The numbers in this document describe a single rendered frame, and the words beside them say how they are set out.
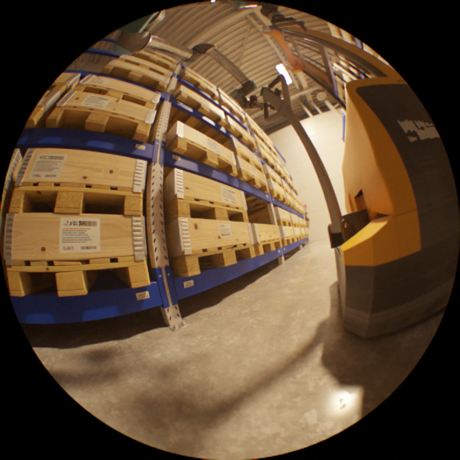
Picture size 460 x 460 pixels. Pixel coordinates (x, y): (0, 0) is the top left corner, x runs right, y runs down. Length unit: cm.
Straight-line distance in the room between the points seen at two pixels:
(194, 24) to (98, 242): 737
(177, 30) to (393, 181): 742
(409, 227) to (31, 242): 125
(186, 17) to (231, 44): 230
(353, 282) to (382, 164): 35
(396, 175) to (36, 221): 123
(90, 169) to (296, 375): 111
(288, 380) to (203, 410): 23
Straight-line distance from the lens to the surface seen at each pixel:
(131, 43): 103
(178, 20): 747
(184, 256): 79
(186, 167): 114
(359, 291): 49
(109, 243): 69
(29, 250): 80
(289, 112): 97
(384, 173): 47
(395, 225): 45
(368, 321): 51
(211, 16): 760
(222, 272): 108
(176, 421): 46
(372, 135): 52
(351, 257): 47
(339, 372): 49
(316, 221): 633
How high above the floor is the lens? 39
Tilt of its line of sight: 8 degrees up
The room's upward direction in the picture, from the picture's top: 10 degrees counter-clockwise
